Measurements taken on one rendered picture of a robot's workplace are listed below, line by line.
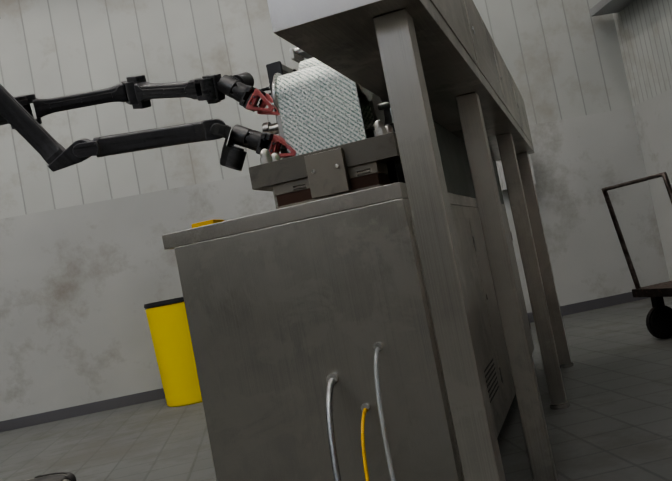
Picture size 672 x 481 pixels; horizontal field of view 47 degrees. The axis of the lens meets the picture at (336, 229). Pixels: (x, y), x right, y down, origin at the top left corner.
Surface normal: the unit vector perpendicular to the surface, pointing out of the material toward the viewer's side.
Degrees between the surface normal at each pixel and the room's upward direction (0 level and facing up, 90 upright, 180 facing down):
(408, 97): 90
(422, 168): 90
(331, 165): 90
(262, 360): 90
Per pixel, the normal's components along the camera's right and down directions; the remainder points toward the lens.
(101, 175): 0.10, -0.07
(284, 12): -0.31, 0.01
